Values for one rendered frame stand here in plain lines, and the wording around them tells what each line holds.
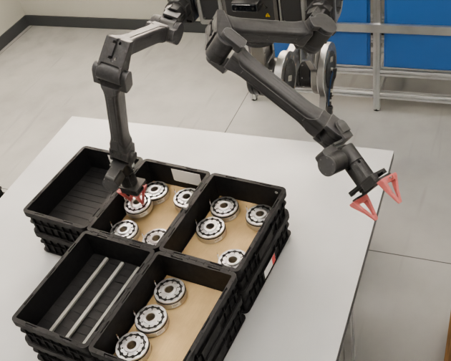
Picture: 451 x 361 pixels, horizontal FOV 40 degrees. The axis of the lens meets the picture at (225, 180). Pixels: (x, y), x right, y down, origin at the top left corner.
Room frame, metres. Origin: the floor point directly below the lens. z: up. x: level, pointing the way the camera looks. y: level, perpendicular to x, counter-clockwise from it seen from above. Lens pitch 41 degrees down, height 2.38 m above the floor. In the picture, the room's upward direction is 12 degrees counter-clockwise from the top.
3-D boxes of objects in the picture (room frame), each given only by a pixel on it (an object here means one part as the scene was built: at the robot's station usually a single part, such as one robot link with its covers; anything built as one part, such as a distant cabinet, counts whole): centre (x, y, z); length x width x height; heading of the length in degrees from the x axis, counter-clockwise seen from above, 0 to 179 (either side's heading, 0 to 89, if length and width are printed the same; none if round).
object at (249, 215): (1.54, -0.09, 0.86); 0.10 x 0.10 x 0.01
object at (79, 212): (1.83, 0.53, 0.87); 0.40 x 0.30 x 0.11; 146
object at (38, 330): (1.33, 0.50, 0.92); 0.40 x 0.30 x 0.02; 146
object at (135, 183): (1.70, 0.34, 1.01); 0.10 x 0.07 x 0.07; 56
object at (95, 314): (1.33, 0.50, 0.87); 0.40 x 0.30 x 0.11; 146
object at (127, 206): (1.71, 0.33, 0.89); 0.10 x 0.10 x 0.01
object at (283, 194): (1.49, 0.03, 0.92); 0.40 x 0.30 x 0.02; 146
